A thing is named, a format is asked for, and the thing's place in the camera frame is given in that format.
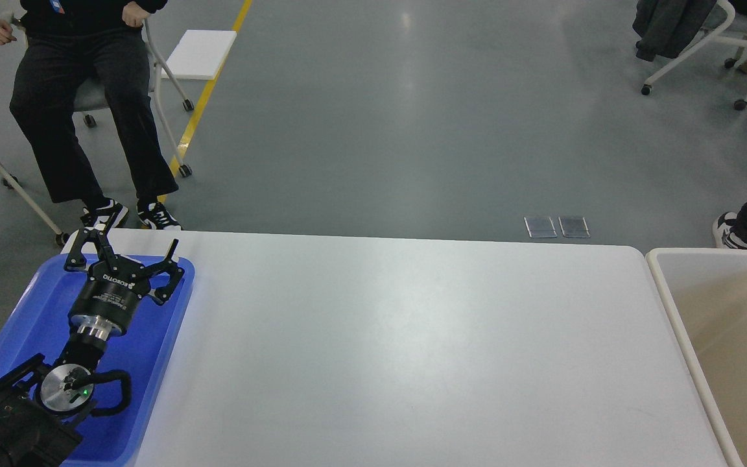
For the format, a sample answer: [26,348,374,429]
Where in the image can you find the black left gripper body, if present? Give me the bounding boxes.
[68,256,157,336]

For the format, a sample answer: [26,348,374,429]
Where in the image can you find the beige plastic bin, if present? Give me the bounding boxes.
[646,248,747,466]

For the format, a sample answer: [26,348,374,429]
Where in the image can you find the blue plastic tray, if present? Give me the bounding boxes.
[0,252,195,467]

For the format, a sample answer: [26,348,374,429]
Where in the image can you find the left floor outlet plate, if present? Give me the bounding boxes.
[524,216,557,239]

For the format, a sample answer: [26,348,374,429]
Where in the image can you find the white chair under person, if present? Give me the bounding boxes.
[17,16,195,178]

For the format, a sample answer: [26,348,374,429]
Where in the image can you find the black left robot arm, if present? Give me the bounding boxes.
[0,227,195,466]

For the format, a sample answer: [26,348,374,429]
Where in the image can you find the seated person in black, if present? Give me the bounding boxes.
[10,1,181,230]

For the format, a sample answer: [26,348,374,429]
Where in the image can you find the dark grey jacket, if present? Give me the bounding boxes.
[632,1,716,62]

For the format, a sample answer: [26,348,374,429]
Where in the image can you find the floor outlet plate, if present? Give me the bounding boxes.
[524,216,557,239]
[558,215,591,239]

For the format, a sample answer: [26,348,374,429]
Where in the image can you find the right floor outlet plate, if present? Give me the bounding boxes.
[558,215,591,239]

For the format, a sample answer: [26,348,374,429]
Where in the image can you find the white chair with jacket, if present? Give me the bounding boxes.
[641,0,747,111]

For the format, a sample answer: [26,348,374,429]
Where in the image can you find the white foam board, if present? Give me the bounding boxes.
[166,29,237,80]

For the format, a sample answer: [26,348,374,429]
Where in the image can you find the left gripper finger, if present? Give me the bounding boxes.
[65,213,121,272]
[149,239,185,305]

